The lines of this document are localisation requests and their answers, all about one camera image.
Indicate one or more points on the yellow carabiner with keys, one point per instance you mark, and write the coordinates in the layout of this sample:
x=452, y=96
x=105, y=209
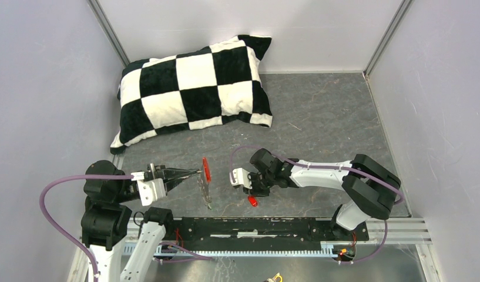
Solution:
x=277, y=278

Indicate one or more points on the aluminium corner post right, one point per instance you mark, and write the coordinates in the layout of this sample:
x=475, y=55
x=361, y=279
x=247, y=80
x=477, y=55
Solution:
x=387, y=36

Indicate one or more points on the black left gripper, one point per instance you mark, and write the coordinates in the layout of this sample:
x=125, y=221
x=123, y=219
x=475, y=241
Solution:
x=170, y=181

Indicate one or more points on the aluminium corner post left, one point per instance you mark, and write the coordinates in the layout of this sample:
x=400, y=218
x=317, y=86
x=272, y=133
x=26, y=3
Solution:
x=109, y=31

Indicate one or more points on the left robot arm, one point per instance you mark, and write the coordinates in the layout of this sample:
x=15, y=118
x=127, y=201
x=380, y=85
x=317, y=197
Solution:
x=106, y=218

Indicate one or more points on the black white checkered pillow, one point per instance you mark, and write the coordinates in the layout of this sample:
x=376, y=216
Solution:
x=213, y=86

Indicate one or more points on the aluminium corner post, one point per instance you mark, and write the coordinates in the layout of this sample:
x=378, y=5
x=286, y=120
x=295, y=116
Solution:
x=109, y=31
x=387, y=36

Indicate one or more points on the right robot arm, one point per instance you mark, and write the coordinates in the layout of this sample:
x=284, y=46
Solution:
x=372, y=189

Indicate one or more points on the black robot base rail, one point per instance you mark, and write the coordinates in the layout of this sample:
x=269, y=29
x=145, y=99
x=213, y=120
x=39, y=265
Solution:
x=264, y=234

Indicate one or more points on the grey slotted cable duct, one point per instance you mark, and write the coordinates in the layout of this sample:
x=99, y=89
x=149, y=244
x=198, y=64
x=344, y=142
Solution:
x=326, y=250

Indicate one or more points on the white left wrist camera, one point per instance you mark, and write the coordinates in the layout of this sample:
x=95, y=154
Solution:
x=150, y=191

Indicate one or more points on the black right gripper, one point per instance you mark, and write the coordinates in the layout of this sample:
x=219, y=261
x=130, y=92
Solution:
x=255, y=191

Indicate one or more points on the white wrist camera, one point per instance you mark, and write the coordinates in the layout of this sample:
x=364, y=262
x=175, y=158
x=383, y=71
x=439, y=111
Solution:
x=240, y=178
x=150, y=191

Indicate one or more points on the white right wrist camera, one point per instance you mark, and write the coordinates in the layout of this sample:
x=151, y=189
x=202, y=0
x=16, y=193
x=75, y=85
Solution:
x=240, y=178

